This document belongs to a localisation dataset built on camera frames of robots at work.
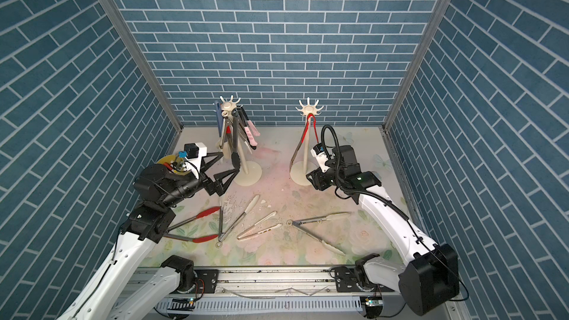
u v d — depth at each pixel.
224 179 0.58
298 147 0.79
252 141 0.82
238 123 0.74
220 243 0.82
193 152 0.54
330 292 0.72
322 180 0.69
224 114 0.71
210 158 0.66
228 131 0.75
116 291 0.43
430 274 0.39
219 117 0.72
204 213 0.89
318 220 0.86
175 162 0.93
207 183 0.57
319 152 0.69
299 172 1.02
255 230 0.85
